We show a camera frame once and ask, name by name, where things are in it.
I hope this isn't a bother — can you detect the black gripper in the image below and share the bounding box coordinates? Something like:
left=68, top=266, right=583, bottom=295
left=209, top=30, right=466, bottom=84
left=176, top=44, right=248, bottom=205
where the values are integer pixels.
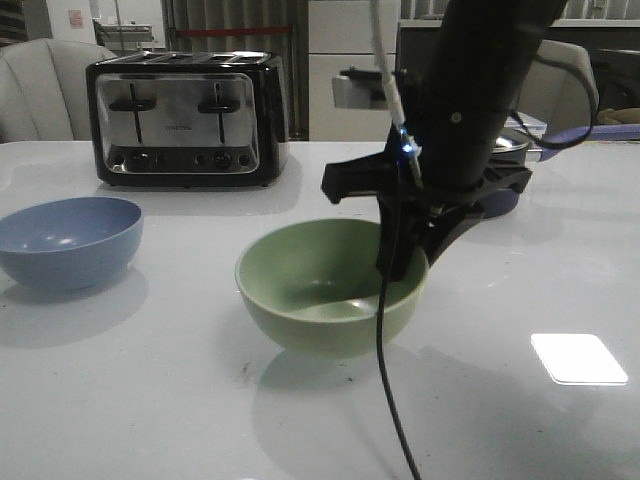
left=321, top=152, right=532, bottom=282

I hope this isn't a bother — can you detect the green bowl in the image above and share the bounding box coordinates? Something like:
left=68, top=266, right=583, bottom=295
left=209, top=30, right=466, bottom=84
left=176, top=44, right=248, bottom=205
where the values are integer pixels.
left=235, top=218, right=431, bottom=359

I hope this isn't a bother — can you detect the blue bowl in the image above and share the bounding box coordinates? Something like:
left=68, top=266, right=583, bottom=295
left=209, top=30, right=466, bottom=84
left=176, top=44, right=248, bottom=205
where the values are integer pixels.
left=1, top=196, right=144, bottom=291

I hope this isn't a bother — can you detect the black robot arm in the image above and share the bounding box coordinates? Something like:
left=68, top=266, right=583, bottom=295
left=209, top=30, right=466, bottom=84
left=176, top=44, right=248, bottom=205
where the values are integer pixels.
left=321, top=1, right=565, bottom=281

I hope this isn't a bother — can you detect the glass pot lid blue knob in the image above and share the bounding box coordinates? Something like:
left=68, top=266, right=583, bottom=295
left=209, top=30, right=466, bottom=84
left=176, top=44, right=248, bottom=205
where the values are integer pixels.
left=492, top=119, right=531, bottom=154

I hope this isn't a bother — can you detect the dark blue saucepan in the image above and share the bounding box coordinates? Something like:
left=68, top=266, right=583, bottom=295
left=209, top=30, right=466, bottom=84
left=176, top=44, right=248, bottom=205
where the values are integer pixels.
left=478, top=124, right=639, bottom=219

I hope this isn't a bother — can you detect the beige upholstered chair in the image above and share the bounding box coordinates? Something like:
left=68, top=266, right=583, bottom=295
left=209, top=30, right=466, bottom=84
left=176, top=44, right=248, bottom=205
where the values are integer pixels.
left=516, top=40, right=599, bottom=135

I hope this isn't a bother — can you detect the white cabinet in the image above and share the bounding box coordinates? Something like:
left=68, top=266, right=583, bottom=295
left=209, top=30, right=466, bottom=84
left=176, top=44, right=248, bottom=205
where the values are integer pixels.
left=307, top=0, right=400, bottom=142

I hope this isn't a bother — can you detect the black chrome toaster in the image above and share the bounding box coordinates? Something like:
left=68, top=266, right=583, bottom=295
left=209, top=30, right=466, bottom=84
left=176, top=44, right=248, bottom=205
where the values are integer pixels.
left=86, top=51, right=289, bottom=187

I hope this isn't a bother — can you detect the beige chair left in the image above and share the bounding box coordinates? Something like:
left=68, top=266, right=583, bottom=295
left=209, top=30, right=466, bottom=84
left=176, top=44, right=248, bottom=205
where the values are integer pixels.
left=1, top=38, right=115, bottom=143

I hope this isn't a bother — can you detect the black cable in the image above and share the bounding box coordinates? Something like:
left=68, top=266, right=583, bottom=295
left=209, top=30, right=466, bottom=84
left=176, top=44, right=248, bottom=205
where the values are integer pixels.
left=375, top=114, right=425, bottom=480

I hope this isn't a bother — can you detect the white cable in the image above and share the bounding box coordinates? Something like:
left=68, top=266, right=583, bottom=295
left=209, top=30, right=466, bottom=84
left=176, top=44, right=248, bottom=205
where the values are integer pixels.
left=368, top=0, right=407, bottom=126

